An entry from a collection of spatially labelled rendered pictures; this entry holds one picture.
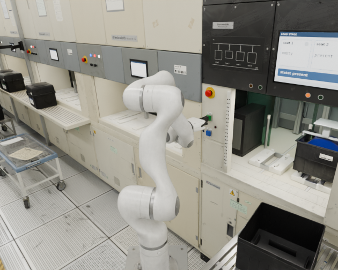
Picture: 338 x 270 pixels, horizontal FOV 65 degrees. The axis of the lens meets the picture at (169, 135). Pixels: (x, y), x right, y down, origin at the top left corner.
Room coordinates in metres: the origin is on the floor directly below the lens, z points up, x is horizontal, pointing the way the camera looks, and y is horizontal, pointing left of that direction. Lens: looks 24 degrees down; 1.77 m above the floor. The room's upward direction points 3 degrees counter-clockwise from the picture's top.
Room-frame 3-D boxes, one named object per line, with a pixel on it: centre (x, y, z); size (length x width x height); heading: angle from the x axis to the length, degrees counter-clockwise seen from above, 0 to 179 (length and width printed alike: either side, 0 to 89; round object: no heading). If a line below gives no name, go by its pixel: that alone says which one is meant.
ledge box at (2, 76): (4.08, 2.35, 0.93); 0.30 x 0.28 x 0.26; 45
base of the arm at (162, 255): (0.81, 0.08, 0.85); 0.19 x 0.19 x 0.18
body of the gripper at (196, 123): (1.38, -0.14, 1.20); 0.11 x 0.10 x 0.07; 133
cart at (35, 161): (2.72, 1.65, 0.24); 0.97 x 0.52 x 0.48; 45
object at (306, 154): (1.28, -0.84, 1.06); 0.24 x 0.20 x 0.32; 43
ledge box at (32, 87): (3.21, 1.54, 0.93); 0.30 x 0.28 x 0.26; 40
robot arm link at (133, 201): (0.82, 0.11, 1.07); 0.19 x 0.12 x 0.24; 76
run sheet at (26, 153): (2.57, 1.55, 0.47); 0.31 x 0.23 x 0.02; 64
